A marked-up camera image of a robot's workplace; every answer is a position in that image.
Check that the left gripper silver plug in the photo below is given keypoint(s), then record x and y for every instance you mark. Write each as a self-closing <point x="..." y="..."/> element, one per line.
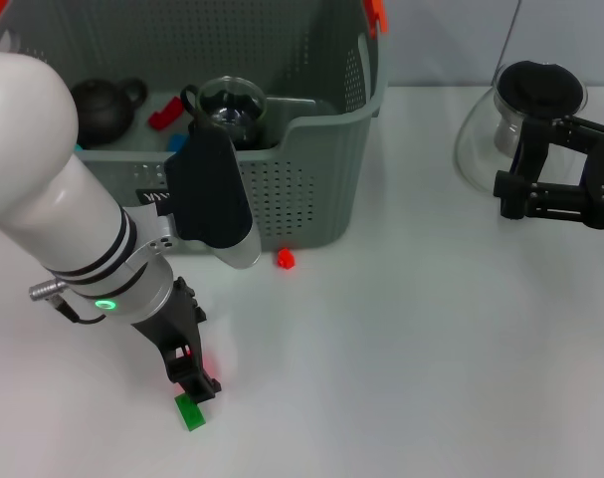
<point x="48" y="289"/>

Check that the grey perforated plastic storage bin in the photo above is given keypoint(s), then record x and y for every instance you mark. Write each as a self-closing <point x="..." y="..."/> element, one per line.
<point x="306" y="189"/>

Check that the glass teacup black sleeve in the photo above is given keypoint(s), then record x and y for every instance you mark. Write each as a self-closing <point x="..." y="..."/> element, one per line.
<point x="256" y="140"/>
<point x="232" y="104"/>

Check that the small red sloped block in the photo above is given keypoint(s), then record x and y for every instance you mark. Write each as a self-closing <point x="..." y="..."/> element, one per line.
<point x="285" y="259"/>

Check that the black clay teapot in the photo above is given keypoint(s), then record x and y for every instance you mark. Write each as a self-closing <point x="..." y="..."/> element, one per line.
<point x="102" y="112"/>

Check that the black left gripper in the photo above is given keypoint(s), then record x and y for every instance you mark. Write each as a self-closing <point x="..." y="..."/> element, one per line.
<point x="177" y="313"/>

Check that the dark red arch block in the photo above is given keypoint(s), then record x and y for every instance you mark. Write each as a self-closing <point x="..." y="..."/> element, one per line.
<point x="164" y="115"/>

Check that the blue square plate block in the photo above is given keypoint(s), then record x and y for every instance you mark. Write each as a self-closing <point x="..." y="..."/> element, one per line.
<point x="177" y="142"/>

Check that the green toy brick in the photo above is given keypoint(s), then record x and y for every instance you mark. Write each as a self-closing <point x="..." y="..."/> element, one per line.
<point x="191" y="413"/>

